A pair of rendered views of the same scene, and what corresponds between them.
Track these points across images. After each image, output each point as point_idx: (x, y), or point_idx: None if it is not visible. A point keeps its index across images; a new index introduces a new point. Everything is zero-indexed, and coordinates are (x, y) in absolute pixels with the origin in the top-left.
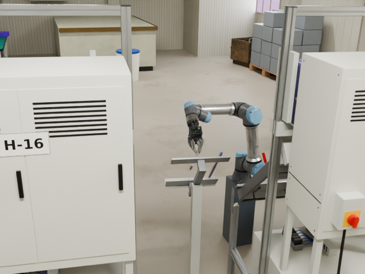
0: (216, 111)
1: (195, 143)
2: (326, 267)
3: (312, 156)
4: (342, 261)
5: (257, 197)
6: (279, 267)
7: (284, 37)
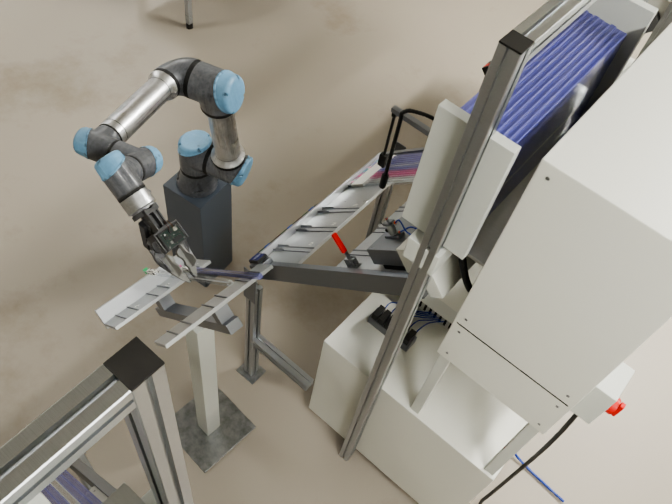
0: (148, 117)
1: None
2: None
3: (551, 341)
4: None
5: None
6: (411, 408)
7: (487, 115)
